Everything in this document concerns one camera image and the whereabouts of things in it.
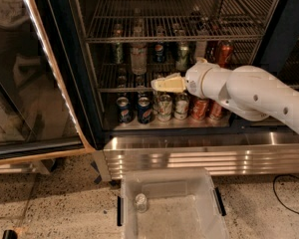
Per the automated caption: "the clear plastic water bottle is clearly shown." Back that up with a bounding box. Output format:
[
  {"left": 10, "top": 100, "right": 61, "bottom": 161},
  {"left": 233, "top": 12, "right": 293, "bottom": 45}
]
[{"left": 131, "top": 18, "right": 148, "bottom": 75}]

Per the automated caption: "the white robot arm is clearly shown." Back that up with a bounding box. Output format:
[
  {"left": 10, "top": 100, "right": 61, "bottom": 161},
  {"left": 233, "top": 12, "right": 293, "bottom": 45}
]
[{"left": 150, "top": 60, "right": 299, "bottom": 134}]

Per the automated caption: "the green soda can middle shelf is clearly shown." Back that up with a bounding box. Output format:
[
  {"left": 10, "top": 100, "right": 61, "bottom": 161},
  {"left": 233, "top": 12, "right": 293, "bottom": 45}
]
[{"left": 175, "top": 42, "right": 189, "bottom": 72}]

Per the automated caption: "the blue Pepsi can middle shelf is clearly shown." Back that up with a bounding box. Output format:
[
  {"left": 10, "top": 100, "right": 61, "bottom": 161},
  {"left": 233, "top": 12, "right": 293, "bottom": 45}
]
[{"left": 154, "top": 42, "right": 166, "bottom": 63}]

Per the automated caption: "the white can middle shelf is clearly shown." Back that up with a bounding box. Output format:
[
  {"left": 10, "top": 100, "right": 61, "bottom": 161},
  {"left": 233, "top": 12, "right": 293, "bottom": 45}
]
[{"left": 194, "top": 41, "right": 207, "bottom": 59}]

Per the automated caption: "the red soda can middle shelf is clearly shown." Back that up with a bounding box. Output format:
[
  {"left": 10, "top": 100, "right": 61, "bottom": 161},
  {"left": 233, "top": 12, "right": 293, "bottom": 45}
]
[{"left": 215, "top": 40, "right": 234, "bottom": 68}]

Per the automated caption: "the green bottle middle shelf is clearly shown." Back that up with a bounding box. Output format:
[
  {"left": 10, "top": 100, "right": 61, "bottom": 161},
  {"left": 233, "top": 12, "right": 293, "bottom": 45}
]
[{"left": 112, "top": 24, "right": 124, "bottom": 65}]

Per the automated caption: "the stainless steel fridge base grille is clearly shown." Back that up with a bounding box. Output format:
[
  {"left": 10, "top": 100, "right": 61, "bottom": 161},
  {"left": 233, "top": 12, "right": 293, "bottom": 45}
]
[{"left": 93, "top": 132, "right": 299, "bottom": 181}]

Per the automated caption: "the glass fridge door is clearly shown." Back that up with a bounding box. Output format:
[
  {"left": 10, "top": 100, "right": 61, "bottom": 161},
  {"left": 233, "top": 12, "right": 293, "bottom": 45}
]
[{"left": 0, "top": 0, "right": 92, "bottom": 164}]

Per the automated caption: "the white green soda can right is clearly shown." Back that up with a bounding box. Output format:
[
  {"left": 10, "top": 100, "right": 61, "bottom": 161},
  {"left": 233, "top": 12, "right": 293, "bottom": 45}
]
[{"left": 174, "top": 93, "right": 189, "bottom": 120}]

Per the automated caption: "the white green soda can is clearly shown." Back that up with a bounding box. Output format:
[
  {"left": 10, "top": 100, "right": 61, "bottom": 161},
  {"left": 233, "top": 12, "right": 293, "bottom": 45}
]
[
  {"left": 174, "top": 93, "right": 189, "bottom": 120},
  {"left": 157, "top": 94, "right": 172, "bottom": 122}
]

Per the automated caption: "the white green soda can left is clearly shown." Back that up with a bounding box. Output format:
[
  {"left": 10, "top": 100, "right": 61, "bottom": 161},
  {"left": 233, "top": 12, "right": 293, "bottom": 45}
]
[{"left": 157, "top": 94, "right": 172, "bottom": 122}]

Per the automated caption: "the orange soda can left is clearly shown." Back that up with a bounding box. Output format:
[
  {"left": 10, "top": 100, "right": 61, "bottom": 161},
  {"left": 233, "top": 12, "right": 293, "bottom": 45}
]
[{"left": 190, "top": 98, "right": 209, "bottom": 120}]

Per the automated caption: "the orange soda can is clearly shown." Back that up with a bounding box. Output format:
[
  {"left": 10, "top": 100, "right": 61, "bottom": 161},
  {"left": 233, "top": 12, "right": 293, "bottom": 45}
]
[
  {"left": 190, "top": 98, "right": 209, "bottom": 120},
  {"left": 209, "top": 101, "right": 226, "bottom": 120}
]

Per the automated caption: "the blue Pepsi can right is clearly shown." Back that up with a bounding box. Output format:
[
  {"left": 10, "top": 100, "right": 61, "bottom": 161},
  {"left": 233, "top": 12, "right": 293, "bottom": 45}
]
[{"left": 137, "top": 97, "right": 151, "bottom": 124}]

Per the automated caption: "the blue pepsi can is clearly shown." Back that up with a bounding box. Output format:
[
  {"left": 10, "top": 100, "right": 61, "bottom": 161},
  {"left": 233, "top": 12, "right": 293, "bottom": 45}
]
[
  {"left": 137, "top": 97, "right": 151, "bottom": 124},
  {"left": 117, "top": 97, "right": 132, "bottom": 123}
]

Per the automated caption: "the orange soda can right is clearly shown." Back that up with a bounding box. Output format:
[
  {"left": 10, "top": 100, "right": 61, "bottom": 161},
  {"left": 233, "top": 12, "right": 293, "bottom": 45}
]
[{"left": 209, "top": 101, "right": 226, "bottom": 120}]

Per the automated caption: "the blue Pepsi can left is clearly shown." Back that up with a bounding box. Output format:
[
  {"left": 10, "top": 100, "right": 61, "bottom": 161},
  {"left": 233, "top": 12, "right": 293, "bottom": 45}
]
[{"left": 117, "top": 97, "right": 132, "bottom": 123}]

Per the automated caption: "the clear plastic storage bin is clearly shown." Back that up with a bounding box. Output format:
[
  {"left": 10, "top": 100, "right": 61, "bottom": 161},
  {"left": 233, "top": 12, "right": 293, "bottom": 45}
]
[{"left": 118, "top": 168, "right": 229, "bottom": 239}]

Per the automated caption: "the small clear cup in bin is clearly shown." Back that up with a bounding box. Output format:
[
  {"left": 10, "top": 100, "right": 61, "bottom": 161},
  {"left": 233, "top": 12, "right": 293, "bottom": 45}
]
[{"left": 135, "top": 193, "right": 148, "bottom": 213}]

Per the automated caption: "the black round object on floor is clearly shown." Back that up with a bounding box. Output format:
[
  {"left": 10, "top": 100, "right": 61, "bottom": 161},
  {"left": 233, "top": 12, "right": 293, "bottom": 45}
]
[{"left": 2, "top": 230, "right": 18, "bottom": 239}]

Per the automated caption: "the middle wire fridge shelf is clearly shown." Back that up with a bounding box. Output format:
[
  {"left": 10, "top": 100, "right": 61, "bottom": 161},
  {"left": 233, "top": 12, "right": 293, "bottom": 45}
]
[{"left": 97, "top": 40, "right": 260, "bottom": 94}]

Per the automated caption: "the wire fridge shelf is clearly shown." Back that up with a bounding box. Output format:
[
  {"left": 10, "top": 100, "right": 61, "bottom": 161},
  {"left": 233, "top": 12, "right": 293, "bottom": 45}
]
[
  {"left": 97, "top": 40, "right": 260, "bottom": 94},
  {"left": 87, "top": 0, "right": 278, "bottom": 43}
]

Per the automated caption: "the upper wire fridge shelf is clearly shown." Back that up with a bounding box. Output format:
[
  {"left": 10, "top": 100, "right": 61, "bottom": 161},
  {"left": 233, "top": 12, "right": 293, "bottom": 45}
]
[{"left": 87, "top": 0, "right": 278, "bottom": 43}]

